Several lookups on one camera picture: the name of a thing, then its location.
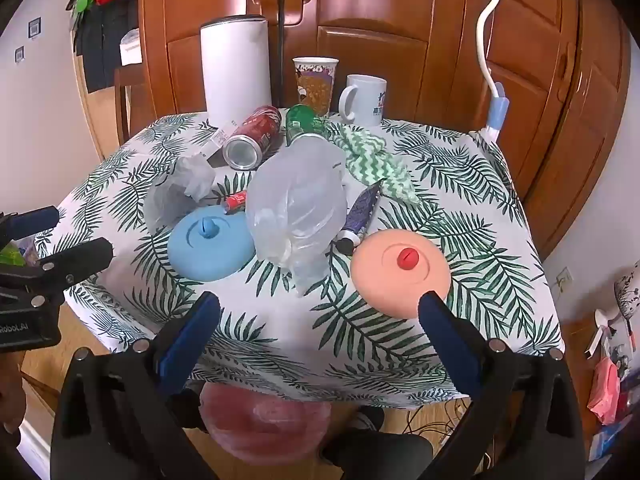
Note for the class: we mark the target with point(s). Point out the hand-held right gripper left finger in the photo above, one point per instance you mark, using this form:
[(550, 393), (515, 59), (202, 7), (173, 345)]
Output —
[(192, 340)]

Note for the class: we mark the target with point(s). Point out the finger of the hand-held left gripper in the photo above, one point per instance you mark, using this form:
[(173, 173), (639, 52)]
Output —
[(35, 220), (85, 257)]

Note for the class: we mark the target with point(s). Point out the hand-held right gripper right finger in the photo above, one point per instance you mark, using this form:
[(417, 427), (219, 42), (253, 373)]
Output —
[(450, 345)]

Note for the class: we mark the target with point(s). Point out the blue round silicone lid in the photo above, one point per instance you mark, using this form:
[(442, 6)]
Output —
[(210, 255)]

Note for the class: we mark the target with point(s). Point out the orange round silicone lid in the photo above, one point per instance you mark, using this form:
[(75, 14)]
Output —
[(390, 280)]

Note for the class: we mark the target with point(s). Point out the pink trash bin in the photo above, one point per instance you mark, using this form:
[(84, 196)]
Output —
[(260, 425)]

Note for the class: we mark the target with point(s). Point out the small plastic bag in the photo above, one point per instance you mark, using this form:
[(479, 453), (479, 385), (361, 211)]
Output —
[(185, 180)]

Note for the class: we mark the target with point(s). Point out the small red tube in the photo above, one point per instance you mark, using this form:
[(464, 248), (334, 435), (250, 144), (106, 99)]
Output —
[(235, 201)]

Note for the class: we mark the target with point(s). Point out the purple tube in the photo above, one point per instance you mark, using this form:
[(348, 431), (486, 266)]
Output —
[(362, 210)]

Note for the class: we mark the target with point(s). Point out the large clear plastic bag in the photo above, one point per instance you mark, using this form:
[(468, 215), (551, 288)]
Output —
[(295, 200)]

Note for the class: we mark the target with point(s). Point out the white paper receipt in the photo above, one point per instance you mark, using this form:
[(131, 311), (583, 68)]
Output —
[(220, 137)]

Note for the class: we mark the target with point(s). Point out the green zigzag cloth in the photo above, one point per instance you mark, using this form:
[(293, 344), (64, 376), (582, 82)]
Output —
[(370, 160)]

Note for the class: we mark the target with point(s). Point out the green printed snack bag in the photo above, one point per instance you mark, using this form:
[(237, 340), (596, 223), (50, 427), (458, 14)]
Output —
[(12, 256)]

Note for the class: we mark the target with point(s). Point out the leaf print tablecloth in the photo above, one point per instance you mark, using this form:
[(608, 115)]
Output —
[(300, 320)]

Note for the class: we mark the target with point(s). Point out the person's shoe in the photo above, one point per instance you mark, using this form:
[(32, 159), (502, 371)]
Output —
[(369, 419)]

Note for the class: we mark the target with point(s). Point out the person's black trouser leg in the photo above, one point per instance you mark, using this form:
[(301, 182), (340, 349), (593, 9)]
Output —
[(380, 455)]

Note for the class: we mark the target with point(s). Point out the wooden chair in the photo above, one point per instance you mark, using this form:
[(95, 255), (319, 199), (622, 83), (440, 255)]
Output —
[(132, 105)]

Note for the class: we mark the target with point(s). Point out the white spoon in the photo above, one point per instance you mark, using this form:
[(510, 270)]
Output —
[(602, 322)]

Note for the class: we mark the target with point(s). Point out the pink packet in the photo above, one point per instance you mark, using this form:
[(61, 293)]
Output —
[(602, 390)]

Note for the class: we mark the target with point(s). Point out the patterned white vase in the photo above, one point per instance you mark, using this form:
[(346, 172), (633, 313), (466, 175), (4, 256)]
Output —
[(629, 290)]

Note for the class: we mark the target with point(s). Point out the black hanging clothing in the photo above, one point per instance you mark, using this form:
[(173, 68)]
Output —
[(105, 45)]

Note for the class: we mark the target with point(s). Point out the white box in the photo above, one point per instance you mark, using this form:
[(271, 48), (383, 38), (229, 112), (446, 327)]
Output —
[(131, 50)]

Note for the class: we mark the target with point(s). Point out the red drink can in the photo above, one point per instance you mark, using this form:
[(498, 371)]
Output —
[(255, 127)]

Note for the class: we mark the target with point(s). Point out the white cylindrical container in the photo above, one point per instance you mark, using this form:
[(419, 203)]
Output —
[(235, 70)]

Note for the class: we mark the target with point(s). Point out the green drink can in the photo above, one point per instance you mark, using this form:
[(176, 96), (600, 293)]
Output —
[(300, 120)]

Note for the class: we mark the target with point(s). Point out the white mug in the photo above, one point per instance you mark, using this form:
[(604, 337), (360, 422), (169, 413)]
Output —
[(367, 100)]

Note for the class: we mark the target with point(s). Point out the printed paper cup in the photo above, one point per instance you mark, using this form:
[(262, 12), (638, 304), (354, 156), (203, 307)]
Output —
[(315, 85)]

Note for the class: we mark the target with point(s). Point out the brown wooden wardrobe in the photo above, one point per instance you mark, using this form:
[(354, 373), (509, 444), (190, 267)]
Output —
[(400, 20)]

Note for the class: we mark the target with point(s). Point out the wall socket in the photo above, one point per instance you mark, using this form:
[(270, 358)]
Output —
[(564, 279)]

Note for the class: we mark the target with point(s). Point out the wall switch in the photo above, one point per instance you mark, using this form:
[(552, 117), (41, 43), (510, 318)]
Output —
[(19, 53), (34, 26)]

